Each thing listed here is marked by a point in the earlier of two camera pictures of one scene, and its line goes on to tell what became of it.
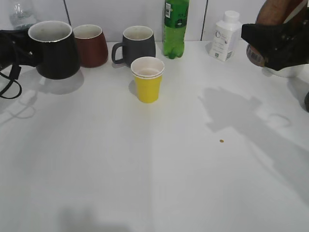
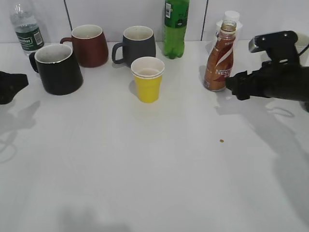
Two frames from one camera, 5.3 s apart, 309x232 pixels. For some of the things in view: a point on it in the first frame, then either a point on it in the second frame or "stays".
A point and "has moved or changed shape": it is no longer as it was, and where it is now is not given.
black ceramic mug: [59, 57] has moved or changed shape
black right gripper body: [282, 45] to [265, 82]
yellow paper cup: [148, 71] stays
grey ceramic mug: [138, 42] stays
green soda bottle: [175, 12] stays
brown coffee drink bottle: [271, 12] to [218, 66]
